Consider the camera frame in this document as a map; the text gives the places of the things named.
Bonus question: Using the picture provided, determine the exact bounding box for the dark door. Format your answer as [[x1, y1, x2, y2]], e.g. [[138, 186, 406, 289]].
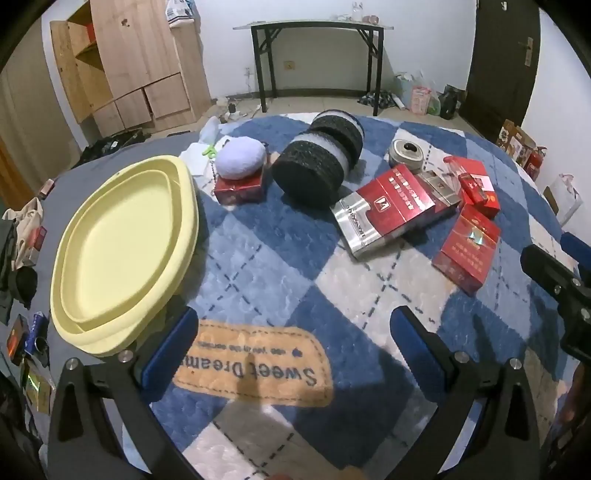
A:
[[464, 0, 541, 139]]

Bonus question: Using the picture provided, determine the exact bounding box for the wooden wardrobe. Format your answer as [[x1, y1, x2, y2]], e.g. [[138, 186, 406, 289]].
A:
[[50, 0, 212, 137]]

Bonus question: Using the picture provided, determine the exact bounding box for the black jug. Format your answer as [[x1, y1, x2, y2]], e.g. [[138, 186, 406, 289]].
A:
[[440, 85, 462, 120]]

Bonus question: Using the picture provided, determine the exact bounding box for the pink bag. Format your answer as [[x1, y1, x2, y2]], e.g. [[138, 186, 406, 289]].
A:
[[411, 87, 432, 115]]

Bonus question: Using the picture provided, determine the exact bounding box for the red and silver cigarette box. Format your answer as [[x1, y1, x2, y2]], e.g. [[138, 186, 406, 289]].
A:
[[330, 165, 437, 261]]

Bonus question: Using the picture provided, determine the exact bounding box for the blue checkered fleece blanket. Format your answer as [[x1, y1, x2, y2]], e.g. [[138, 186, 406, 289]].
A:
[[120, 112, 578, 480]]

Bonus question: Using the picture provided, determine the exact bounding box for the round silver tin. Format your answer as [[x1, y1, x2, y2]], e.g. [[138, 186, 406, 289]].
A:
[[388, 138, 424, 172]]

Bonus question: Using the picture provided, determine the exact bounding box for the beige curtain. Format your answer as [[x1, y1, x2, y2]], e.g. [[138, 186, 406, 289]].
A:
[[0, 28, 79, 195]]

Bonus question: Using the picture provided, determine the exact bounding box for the white plastic bag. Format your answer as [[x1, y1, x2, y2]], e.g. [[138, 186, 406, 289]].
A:
[[394, 71, 439, 116]]

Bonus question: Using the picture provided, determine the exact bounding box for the small pale yellow tray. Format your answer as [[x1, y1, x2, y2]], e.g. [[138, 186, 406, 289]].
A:
[[60, 170, 184, 325]]

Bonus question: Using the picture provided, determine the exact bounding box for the grey bed sheet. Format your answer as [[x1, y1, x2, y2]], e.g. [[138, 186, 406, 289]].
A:
[[0, 131, 204, 480]]

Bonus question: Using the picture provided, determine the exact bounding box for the beige cloth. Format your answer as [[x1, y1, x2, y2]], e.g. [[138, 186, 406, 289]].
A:
[[0, 198, 47, 271]]

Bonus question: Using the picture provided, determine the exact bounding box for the red box with clear wrap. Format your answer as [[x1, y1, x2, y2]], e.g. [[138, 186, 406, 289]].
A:
[[443, 156, 502, 219]]

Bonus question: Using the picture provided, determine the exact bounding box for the light blue cloth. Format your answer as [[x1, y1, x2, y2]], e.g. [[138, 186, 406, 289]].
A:
[[199, 116, 223, 145]]

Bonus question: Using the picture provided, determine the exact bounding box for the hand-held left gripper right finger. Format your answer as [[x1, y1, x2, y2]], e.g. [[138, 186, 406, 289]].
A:
[[390, 305, 541, 480]]

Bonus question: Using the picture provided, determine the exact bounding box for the black folding table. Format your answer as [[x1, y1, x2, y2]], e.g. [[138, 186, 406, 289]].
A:
[[233, 21, 395, 116]]

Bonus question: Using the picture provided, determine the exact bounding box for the blue tube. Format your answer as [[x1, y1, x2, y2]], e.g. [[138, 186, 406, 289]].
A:
[[25, 311, 49, 356]]

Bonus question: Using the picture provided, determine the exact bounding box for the black and white foam roller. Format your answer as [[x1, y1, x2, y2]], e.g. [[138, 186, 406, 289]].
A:
[[310, 111, 365, 160], [271, 133, 358, 208]]

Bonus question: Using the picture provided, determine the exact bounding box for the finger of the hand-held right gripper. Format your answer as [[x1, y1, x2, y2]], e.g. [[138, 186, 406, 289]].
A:
[[561, 232, 591, 271], [521, 244, 591, 363]]

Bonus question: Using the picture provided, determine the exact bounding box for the purple plush pouch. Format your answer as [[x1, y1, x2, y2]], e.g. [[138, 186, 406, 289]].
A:
[[216, 138, 269, 180]]

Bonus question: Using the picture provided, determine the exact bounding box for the large pale yellow tray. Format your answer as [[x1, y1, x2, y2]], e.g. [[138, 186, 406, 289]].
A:
[[50, 155, 200, 358]]

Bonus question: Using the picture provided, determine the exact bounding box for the black bag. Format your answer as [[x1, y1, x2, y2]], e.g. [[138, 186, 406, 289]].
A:
[[69, 130, 148, 169]]

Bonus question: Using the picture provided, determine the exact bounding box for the printed cardboard box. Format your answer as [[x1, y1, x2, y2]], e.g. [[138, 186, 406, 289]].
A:
[[496, 120, 536, 162]]

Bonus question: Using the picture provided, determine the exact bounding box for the red box with gold dots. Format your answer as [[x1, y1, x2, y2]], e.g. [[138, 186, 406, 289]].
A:
[[215, 173, 265, 206]]

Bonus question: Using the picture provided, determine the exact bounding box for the orange and black box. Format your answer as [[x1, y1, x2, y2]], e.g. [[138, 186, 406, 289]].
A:
[[7, 316, 29, 365]]

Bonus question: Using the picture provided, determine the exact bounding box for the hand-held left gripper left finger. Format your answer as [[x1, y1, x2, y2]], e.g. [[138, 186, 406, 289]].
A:
[[48, 305, 200, 480]]

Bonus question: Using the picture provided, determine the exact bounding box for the red and gold cigarette box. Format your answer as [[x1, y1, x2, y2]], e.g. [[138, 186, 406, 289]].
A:
[[431, 204, 502, 296]]

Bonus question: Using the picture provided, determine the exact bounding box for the red and white small box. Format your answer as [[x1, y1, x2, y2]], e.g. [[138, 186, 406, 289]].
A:
[[25, 226, 48, 252]]

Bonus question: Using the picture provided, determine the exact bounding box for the red fire extinguisher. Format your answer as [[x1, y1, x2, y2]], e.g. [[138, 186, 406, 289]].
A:
[[524, 147, 548, 181]]

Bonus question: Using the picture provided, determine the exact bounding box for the white paper bag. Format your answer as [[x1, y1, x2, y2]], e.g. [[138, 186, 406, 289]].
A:
[[542, 174, 583, 227]]

